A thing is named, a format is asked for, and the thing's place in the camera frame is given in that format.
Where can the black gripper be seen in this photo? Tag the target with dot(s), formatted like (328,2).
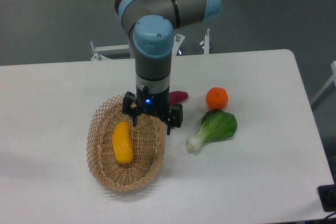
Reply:
(156,105)

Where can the yellow mango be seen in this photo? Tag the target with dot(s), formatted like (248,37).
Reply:
(122,143)

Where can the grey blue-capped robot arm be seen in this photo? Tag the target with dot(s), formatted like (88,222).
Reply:
(149,25)

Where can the woven wicker basket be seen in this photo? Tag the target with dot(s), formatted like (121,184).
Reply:
(148,140)

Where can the purple sweet potato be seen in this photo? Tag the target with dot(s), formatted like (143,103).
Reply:
(177,97)

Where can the orange tangerine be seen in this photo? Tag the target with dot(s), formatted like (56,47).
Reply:
(216,98)

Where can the green bok choy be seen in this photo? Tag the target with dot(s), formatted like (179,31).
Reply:
(216,125)

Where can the white furniture leg right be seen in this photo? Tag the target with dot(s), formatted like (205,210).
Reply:
(327,88)

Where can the black device at table edge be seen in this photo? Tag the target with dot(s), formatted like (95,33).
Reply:
(327,197)

